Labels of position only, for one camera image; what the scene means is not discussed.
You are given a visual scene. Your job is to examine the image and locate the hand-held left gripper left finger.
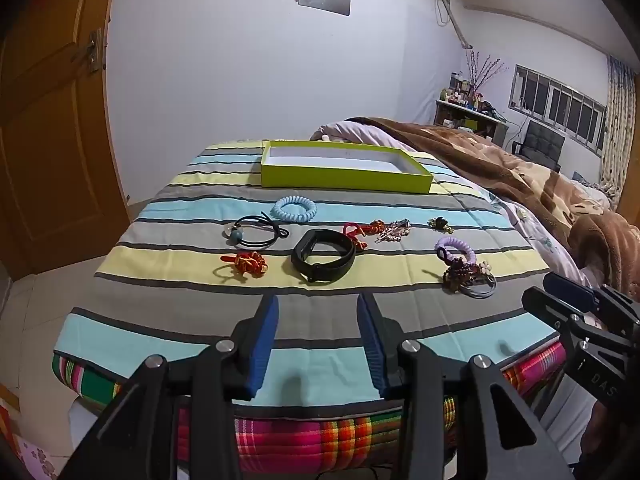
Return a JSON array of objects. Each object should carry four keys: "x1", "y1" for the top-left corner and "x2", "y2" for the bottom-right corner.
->
[{"x1": 57, "y1": 292, "x2": 281, "y2": 480}]

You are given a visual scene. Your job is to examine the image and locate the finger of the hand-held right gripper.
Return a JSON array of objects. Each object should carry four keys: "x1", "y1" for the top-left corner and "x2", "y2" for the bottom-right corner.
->
[
  {"x1": 542, "y1": 272, "x2": 608, "y2": 313},
  {"x1": 521, "y1": 286, "x2": 588, "y2": 333}
]

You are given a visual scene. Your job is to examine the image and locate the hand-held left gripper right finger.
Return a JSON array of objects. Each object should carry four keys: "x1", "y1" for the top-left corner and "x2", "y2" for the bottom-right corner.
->
[{"x1": 356, "y1": 291, "x2": 576, "y2": 480}]

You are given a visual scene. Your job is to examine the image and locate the orange knot charm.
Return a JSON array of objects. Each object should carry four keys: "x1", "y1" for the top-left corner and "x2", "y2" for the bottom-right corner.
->
[{"x1": 214, "y1": 251, "x2": 269, "y2": 281}]

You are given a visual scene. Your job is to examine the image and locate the black wristband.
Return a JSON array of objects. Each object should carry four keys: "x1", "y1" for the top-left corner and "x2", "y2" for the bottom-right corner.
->
[{"x1": 291, "y1": 228, "x2": 357, "y2": 286}]

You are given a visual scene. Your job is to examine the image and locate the brown beaded charm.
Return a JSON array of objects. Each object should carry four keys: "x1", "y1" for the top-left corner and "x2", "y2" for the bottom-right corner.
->
[{"x1": 442, "y1": 259, "x2": 478, "y2": 293}]

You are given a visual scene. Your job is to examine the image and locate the red cord charm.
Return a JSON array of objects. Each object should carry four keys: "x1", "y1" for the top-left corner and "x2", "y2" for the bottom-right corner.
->
[{"x1": 342, "y1": 219, "x2": 387, "y2": 252}]

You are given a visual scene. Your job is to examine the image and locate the black hair tie with bead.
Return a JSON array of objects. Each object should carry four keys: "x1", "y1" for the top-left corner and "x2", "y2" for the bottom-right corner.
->
[{"x1": 223, "y1": 214, "x2": 291, "y2": 251}]

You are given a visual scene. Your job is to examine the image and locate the purple spiral hair tie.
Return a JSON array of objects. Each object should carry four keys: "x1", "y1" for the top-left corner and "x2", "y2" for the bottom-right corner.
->
[{"x1": 434, "y1": 236, "x2": 477, "y2": 267}]

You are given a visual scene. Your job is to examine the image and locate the green shallow box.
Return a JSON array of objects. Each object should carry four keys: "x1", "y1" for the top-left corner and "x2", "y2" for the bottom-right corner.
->
[{"x1": 260, "y1": 140, "x2": 435, "y2": 195}]

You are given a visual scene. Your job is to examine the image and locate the light crumpled cloth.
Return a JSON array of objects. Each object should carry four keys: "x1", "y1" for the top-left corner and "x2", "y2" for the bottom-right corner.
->
[{"x1": 570, "y1": 171, "x2": 613, "y2": 206}]

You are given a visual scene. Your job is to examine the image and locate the plaid mattress cover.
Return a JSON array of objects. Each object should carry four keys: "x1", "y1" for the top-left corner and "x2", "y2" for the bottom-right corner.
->
[{"x1": 52, "y1": 340, "x2": 568, "y2": 476}]

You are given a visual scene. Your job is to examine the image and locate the brown patterned blanket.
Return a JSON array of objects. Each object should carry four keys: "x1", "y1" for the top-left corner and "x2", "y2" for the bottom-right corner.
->
[{"x1": 345, "y1": 116, "x2": 640, "y2": 306}]

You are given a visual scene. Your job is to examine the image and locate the black chair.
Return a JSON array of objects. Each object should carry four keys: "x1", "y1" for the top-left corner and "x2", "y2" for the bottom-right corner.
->
[{"x1": 514, "y1": 121, "x2": 567, "y2": 171}]

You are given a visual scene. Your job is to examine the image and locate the patterned curtain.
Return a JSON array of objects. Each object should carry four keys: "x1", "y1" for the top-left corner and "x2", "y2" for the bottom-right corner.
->
[{"x1": 597, "y1": 54, "x2": 638, "y2": 206}]

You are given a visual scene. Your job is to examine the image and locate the barred window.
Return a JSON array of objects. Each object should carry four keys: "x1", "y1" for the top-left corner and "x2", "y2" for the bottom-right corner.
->
[{"x1": 509, "y1": 64, "x2": 608, "y2": 157}]

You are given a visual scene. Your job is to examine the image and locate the wooden shelf desk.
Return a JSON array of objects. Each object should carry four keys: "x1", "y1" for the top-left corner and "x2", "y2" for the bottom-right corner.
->
[{"x1": 434, "y1": 99, "x2": 508, "y2": 146}]

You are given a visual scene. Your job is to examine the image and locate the clutter of bottles on shelf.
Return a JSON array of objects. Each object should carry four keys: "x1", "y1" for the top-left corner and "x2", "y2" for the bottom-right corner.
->
[{"x1": 439, "y1": 72, "x2": 496, "y2": 116}]

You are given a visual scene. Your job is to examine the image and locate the dried flower branches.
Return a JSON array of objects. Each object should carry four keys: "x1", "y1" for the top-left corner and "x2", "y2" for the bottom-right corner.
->
[{"x1": 462, "y1": 50, "x2": 508, "y2": 98}]

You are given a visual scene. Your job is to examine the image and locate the pink floral box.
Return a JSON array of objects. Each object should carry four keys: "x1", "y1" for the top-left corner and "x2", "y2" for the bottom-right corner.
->
[{"x1": 12, "y1": 432, "x2": 63, "y2": 480}]

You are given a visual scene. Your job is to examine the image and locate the wooden door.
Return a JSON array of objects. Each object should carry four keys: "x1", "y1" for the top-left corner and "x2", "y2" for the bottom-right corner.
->
[{"x1": 0, "y1": 0, "x2": 133, "y2": 281}]

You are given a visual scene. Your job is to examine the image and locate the metal door hinge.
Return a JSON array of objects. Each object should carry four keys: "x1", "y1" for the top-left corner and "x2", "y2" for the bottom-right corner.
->
[{"x1": 85, "y1": 29, "x2": 108, "y2": 75}]

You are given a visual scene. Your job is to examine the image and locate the silver beaded keychain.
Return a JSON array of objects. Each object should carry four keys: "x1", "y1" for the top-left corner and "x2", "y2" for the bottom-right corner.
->
[{"x1": 376, "y1": 218, "x2": 412, "y2": 245}]

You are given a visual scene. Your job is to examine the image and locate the blue spiral hair tie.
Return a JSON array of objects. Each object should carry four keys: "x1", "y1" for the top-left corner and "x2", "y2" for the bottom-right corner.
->
[{"x1": 271, "y1": 195, "x2": 318, "y2": 223}]

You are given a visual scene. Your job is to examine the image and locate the wrapped wall pipe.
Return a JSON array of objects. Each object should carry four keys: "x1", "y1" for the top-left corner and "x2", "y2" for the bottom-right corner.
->
[{"x1": 434, "y1": 0, "x2": 473, "y2": 51}]

